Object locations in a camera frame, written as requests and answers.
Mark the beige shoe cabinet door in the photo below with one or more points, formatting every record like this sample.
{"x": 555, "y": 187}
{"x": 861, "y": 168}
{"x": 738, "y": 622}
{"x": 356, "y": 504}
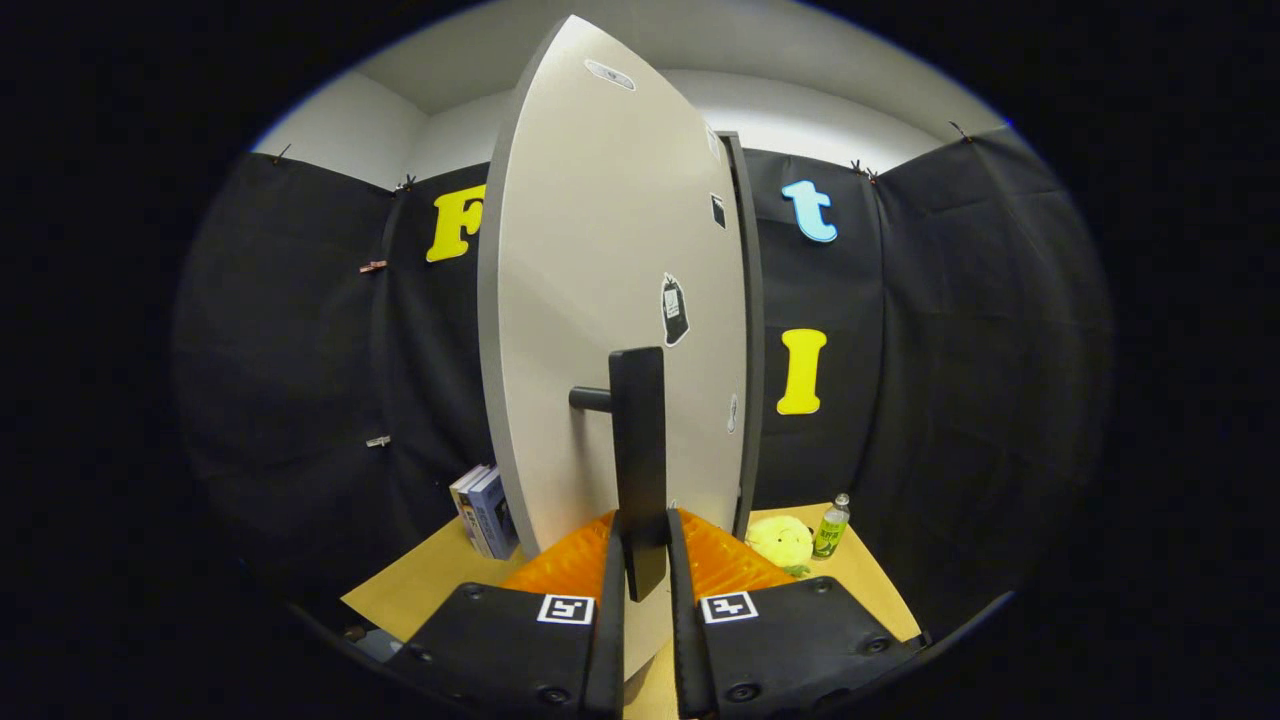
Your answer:
{"x": 590, "y": 250}

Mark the black backdrop cloth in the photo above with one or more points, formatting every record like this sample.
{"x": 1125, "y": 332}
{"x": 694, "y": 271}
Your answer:
{"x": 980, "y": 350}

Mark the blue book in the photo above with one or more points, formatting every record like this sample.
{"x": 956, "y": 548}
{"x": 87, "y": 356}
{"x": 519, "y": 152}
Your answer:
{"x": 495, "y": 515}

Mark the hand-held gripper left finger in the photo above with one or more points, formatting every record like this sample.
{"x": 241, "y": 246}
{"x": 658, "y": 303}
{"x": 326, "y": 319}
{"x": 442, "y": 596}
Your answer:
{"x": 520, "y": 650}

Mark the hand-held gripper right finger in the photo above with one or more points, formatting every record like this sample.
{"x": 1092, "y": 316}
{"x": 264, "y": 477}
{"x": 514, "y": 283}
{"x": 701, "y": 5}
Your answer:
{"x": 780, "y": 645}

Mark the white book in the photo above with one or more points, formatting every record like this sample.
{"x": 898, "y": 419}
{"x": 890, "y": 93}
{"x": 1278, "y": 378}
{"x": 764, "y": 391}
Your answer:
{"x": 465, "y": 500}

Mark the black clip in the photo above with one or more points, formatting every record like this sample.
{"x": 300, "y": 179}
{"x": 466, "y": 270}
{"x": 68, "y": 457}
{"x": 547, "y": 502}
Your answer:
{"x": 960, "y": 131}
{"x": 282, "y": 154}
{"x": 405, "y": 184}
{"x": 863, "y": 171}

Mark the green drink bottle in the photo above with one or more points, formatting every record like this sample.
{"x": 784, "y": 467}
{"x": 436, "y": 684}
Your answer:
{"x": 830, "y": 530}

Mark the yellow plush toy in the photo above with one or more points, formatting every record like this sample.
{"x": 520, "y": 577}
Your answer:
{"x": 780, "y": 542}

